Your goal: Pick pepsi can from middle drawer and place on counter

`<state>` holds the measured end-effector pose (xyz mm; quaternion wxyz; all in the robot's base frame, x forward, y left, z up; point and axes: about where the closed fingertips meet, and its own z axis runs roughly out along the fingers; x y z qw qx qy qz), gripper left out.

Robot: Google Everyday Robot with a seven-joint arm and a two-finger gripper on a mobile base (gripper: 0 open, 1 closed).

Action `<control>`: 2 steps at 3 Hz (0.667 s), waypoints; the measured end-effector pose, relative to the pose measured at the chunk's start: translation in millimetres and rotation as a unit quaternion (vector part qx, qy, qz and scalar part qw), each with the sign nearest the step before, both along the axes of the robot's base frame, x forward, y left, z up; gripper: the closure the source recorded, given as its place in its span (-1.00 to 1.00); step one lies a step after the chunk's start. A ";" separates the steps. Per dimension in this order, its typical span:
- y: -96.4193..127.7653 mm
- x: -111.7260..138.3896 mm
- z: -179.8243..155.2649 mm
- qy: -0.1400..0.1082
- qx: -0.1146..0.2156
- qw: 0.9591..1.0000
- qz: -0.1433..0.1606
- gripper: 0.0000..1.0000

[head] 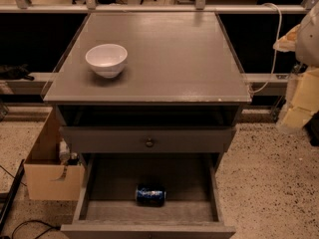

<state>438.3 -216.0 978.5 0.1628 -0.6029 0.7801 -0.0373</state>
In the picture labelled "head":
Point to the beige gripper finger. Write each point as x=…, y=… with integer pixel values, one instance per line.
x=302, y=101
x=287, y=43

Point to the blue pepsi can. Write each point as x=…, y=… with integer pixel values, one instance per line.
x=150, y=195

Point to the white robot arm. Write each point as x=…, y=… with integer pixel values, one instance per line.
x=307, y=43

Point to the grey wooden drawer cabinet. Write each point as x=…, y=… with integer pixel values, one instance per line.
x=180, y=72

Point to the closed top drawer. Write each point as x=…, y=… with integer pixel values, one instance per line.
x=85, y=139

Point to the round metal drawer knob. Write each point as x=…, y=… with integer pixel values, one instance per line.
x=150, y=142

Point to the open middle drawer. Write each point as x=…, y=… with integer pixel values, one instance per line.
x=107, y=207

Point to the metal railing beam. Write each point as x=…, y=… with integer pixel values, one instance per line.
x=220, y=9

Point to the white ceramic bowl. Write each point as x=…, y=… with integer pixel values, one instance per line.
x=107, y=60

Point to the white bottle in box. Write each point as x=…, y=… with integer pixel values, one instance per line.
x=64, y=153

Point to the cardboard box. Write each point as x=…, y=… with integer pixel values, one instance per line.
x=47, y=176

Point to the black object on ledge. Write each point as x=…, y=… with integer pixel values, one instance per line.
x=11, y=72

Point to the black bar on floor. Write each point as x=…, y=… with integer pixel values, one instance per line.
x=7, y=198

